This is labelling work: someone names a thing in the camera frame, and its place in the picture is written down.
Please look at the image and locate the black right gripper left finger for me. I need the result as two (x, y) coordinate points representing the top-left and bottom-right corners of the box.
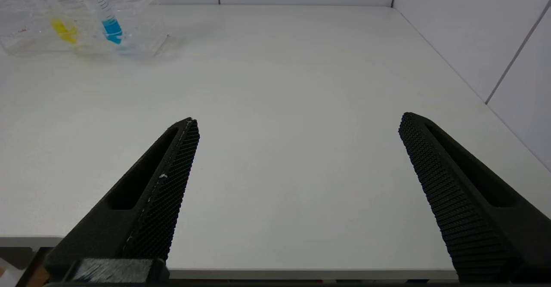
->
(44, 117), (201, 280)

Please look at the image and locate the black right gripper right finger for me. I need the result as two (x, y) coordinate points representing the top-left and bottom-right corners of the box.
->
(398, 112), (551, 284)

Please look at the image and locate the test tube with blue pigment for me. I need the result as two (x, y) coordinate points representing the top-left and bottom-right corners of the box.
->
(69, 0), (124, 46)

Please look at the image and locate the test tube with yellow pigment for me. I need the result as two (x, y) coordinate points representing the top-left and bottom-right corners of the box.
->
(15, 0), (80, 45)

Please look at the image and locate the clear acrylic test tube rack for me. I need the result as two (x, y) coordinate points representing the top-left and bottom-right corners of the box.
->
(0, 0), (171, 58)

